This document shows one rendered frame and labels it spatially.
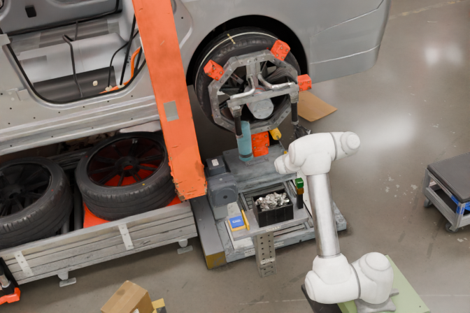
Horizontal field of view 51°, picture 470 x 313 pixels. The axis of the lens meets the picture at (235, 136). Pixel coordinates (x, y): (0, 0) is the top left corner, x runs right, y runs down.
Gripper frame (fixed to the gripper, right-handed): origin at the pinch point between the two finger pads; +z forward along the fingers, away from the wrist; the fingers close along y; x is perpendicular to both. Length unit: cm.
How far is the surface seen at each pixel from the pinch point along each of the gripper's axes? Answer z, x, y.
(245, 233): -57, 23, -49
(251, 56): 10, 50, 19
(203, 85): 17, 60, -12
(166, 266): -26, 25, -114
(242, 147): -3.0, 23.0, -27.7
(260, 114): -5.5, 29.5, -3.2
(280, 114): 10.5, 7.7, -1.5
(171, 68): -29, 100, 2
